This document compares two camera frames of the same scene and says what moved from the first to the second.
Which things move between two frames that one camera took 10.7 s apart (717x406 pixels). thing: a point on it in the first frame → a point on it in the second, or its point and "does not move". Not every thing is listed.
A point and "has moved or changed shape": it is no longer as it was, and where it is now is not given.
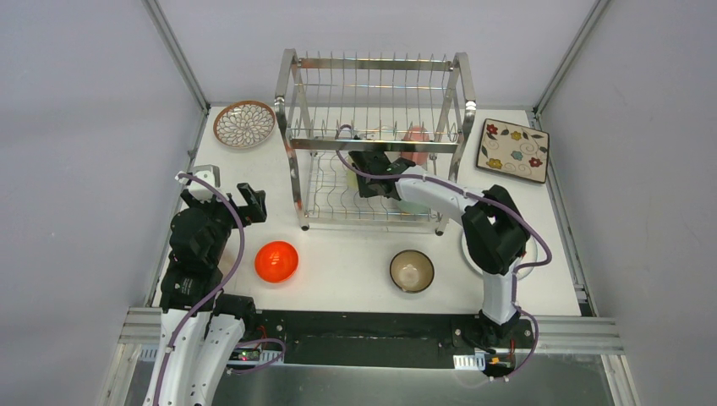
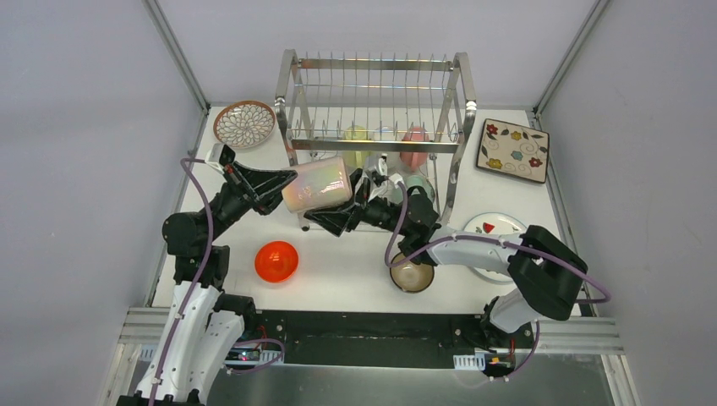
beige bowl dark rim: (412, 271) does not move
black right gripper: (364, 191) → (336, 220)
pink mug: (417, 134) does not move
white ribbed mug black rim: (385, 133) has moved or changed shape
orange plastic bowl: (276, 262) does not move
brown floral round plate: (244, 124) does not move
